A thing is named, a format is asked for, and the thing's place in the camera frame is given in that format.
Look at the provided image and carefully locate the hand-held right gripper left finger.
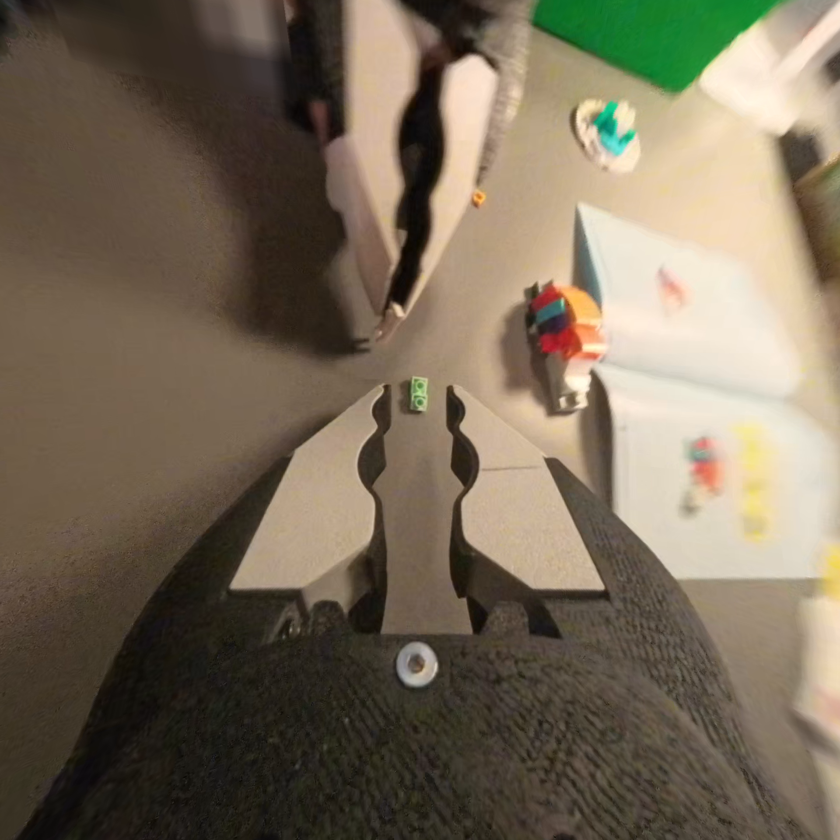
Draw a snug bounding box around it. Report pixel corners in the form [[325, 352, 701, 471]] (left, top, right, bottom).
[[230, 385, 395, 601]]

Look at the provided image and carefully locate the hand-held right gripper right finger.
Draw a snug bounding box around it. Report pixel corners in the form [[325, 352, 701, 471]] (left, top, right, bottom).
[[446, 385, 606, 601]]

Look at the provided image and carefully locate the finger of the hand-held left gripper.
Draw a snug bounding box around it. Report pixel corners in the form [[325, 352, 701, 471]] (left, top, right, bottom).
[[325, 0, 431, 316], [387, 56, 503, 322]]

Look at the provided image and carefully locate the round white lego base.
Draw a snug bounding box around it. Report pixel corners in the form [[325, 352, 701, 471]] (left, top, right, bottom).
[[573, 98, 642, 175]]

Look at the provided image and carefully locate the orange and red lego model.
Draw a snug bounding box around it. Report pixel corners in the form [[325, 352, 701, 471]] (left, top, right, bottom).
[[525, 281, 606, 414]]

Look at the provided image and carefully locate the colourful toy set box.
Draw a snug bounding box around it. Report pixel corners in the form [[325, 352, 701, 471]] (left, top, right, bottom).
[[794, 154, 840, 277]]

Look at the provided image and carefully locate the green plastic bin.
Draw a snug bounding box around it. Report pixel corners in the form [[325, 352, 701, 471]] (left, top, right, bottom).
[[532, 0, 802, 93]]

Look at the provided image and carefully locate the open instruction booklet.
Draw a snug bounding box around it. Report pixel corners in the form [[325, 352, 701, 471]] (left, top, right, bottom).
[[574, 202, 840, 581]]

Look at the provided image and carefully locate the closed instruction leaflet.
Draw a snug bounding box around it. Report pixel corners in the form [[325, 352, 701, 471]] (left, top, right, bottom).
[[791, 545, 840, 756]]

